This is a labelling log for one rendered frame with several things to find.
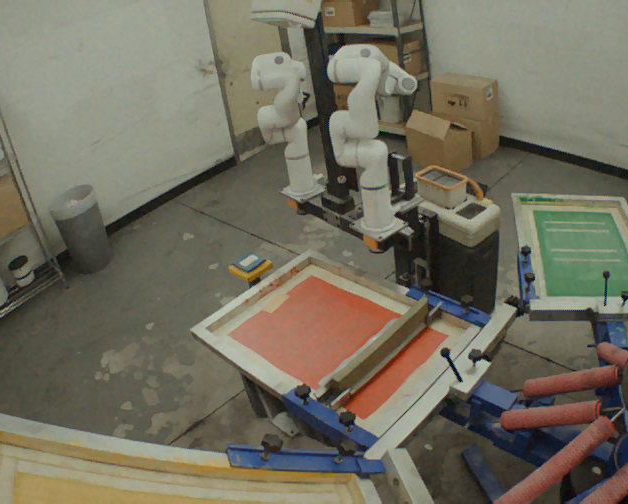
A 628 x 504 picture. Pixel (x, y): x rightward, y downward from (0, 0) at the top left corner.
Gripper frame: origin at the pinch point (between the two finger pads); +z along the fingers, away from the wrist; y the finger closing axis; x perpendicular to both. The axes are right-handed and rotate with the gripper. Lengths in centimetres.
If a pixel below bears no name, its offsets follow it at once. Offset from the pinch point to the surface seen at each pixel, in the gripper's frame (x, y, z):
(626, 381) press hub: -62, 33, -145
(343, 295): -76, -21, -47
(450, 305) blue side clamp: -72, 12, -68
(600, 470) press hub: -90, 40, -138
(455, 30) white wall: 97, 100, 289
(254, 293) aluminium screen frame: -78, -52, -45
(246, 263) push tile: -74, -57, -23
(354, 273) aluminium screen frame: -70, -17, -42
